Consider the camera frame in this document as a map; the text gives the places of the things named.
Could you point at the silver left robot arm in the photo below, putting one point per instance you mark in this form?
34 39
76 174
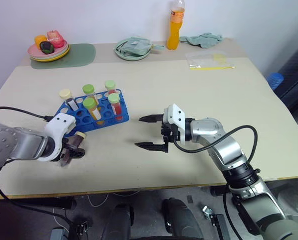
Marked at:
16 145

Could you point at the black carbon-pattern case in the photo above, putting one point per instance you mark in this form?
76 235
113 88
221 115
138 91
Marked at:
296 75

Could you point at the green-capped yellow liquid test tube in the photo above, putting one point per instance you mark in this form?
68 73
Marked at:
92 107
89 91

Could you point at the dark toy food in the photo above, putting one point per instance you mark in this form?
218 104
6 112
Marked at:
47 47

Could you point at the black table frame bar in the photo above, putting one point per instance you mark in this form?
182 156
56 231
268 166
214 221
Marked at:
39 202

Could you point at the dark rounded shape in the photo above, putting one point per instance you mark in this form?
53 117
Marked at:
118 222
181 220

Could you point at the metal clamp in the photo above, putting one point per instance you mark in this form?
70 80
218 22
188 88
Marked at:
207 211

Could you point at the blue stacked object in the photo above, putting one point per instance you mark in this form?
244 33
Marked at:
275 81

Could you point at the pink toy cake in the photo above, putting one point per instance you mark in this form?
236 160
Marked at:
56 38

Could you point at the pink plate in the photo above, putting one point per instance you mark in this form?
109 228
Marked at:
35 51

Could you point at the orange drink bottle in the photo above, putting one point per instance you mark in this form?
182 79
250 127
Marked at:
175 32

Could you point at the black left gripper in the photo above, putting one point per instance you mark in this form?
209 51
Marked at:
59 149

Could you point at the mint green plate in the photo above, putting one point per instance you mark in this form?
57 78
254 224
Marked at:
128 57

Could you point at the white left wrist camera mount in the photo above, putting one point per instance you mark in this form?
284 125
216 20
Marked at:
60 123

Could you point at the yellow plastic stick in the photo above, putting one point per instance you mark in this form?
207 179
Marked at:
213 67

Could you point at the clear plastic bag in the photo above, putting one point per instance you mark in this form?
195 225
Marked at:
203 58

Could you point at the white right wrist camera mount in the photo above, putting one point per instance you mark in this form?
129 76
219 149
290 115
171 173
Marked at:
175 113

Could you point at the yellow toy food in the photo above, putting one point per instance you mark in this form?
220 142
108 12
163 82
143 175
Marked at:
40 39

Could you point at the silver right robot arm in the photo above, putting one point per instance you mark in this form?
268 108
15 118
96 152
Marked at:
228 150

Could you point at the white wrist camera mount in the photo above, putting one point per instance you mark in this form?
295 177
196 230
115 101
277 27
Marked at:
175 113
60 123

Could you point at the green placemat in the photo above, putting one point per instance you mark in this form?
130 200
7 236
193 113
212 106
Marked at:
81 56

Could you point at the pale green plate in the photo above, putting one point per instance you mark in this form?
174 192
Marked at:
49 59

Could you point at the grey box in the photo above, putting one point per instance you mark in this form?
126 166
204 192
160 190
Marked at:
59 234

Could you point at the yellow plate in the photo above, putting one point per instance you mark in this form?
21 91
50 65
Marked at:
68 49

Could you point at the green-capped red liquid test tube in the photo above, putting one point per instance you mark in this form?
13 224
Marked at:
115 103
110 86

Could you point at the blue test tube rack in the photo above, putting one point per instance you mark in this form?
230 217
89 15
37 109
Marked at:
106 110

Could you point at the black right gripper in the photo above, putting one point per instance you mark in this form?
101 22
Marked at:
167 133

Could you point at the green fabric pouch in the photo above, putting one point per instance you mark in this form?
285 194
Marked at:
135 46

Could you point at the cream-capped dark liquid test tube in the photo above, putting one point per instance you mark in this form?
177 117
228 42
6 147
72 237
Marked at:
76 142
70 100

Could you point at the green cloth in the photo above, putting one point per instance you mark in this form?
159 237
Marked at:
203 40

